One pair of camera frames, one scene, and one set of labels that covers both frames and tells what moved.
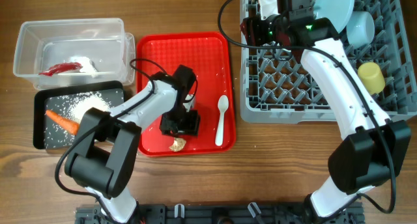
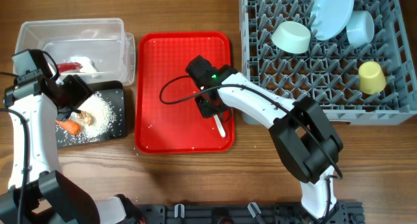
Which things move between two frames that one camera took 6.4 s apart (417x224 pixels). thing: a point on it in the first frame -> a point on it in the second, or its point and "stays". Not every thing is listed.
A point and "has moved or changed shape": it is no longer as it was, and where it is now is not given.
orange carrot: [70, 126] stays
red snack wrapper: [61, 68] stays
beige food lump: [178, 144] has moved or changed shape
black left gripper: [191, 128] -> [82, 89]
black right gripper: [249, 31] -> [208, 107]
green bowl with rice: [244, 28] has moved or changed shape
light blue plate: [334, 4] stays
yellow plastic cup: [372, 77] stays
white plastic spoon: [223, 104] has moved or changed shape
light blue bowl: [360, 28] stays
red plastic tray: [209, 54] stays
